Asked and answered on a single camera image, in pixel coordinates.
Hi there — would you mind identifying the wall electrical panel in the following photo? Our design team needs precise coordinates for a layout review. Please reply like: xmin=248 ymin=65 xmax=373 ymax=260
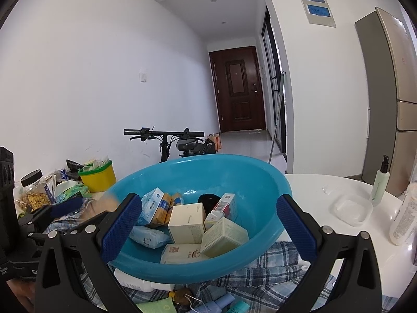
xmin=294 ymin=0 xmax=337 ymax=27

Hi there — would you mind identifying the blue wet wipes pack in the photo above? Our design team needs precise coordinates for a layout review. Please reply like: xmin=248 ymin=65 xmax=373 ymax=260
xmin=128 ymin=225 xmax=173 ymax=250

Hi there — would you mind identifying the white square box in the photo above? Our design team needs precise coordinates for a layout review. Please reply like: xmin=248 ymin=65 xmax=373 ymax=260
xmin=168 ymin=203 xmax=207 ymax=244

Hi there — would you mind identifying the bicycle handlebar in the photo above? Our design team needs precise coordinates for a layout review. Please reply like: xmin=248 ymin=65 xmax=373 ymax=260
xmin=123 ymin=127 xmax=217 ymax=164

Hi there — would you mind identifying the green packet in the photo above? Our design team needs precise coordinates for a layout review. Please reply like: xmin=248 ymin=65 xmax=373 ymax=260
xmin=54 ymin=181 xmax=92 ymax=203

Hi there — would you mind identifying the pale green pump bottle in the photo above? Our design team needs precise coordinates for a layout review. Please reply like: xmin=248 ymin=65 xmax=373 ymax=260
xmin=370 ymin=155 xmax=391 ymax=207

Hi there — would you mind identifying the black small item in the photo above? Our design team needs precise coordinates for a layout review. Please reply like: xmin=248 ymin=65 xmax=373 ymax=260
xmin=66 ymin=159 xmax=86 ymax=174

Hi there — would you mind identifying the pale green box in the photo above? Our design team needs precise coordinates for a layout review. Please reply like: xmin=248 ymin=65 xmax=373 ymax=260
xmin=200 ymin=217 xmax=250 ymax=259

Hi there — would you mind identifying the black round item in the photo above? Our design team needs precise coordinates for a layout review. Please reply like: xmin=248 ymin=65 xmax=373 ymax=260
xmin=198 ymin=194 xmax=222 ymax=216

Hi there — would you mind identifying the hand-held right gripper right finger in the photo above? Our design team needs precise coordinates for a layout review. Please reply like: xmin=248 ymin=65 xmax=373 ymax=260
xmin=276 ymin=194 xmax=383 ymax=313

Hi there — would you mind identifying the small cream box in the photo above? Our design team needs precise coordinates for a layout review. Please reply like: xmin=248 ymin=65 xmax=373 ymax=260
xmin=204 ymin=212 xmax=225 ymax=232

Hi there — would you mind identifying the white round desktop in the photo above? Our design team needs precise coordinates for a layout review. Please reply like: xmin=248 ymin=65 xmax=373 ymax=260
xmin=88 ymin=173 xmax=417 ymax=313

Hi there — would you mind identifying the blue plastic basin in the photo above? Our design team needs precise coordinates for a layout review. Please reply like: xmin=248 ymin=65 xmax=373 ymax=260
xmin=106 ymin=154 xmax=293 ymax=284

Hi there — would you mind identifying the clear plastic container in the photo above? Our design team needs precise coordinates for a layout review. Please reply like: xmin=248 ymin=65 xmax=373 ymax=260
xmin=332 ymin=194 xmax=374 ymax=227

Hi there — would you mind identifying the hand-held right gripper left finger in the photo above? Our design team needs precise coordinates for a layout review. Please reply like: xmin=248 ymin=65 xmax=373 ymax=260
xmin=34 ymin=193 xmax=154 ymax=313

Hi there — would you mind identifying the brown entrance door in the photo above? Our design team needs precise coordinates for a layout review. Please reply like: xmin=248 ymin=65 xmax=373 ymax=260
xmin=208 ymin=46 xmax=267 ymax=133

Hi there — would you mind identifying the orange bag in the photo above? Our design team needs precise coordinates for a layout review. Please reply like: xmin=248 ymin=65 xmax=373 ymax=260
xmin=207 ymin=133 xmax=222 ymax=152

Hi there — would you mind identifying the clear jar with black lid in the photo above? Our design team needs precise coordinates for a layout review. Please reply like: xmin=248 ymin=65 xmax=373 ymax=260
xmin=20 ymin=169 xmax=54 ymax=212

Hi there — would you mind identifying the blue white tissue box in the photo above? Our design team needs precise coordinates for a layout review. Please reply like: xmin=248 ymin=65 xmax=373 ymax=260
xmin=136 ymin=187 xmax=165 ymax=227

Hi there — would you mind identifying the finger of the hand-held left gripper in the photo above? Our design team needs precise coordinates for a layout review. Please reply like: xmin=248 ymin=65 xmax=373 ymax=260
xmin=18 ymin=196 xmax=84 ymax=233
xmin=28 ymin=210 xmax=111 ymax=256

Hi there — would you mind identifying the light blue spray bottle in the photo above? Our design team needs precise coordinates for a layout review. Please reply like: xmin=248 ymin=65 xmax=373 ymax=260
xmin=192 ymin=293 xmax=235 ymax=313

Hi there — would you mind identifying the beige refrigerator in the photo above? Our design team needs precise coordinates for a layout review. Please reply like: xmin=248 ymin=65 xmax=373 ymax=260
xmin=354 ymin=7 xmax=417 ymax=198

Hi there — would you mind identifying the blue plaid shirt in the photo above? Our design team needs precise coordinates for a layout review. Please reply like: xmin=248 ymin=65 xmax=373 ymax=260
xmin=46 ymin=215 xmax=339 ymax=313

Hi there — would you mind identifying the green card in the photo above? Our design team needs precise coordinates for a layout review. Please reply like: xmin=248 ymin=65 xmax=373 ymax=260
xmin=135 ymin=298 xmax=178 ymax=313

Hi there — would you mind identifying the black framed glass door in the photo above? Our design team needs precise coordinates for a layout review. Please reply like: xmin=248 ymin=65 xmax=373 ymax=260
xmin=261 ymin=7 xmax=289 ymax=157

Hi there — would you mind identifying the white drink bottle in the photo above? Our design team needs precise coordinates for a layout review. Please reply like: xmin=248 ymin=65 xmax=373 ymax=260
xmin=389 ymin=183 xmax=417 ymax=246

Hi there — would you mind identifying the person's left hand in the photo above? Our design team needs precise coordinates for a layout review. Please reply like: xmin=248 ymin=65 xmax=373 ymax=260
xmin=7 ymin=280 xmax=36 ymax=304

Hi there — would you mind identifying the teal tube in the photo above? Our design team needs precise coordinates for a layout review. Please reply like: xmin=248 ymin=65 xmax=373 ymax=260
xmin=225 ymin=300 xmax=251 ymax=313

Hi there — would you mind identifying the red white box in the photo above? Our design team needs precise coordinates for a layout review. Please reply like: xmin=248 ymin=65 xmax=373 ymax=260
xmin=208 ymin=193 xmax=240 ymax=222

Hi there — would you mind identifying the yellow bucket with green rim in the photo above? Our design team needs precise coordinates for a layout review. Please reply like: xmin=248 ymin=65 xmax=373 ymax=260
xmin=77 ymin=160 xmax=117 ymax=193

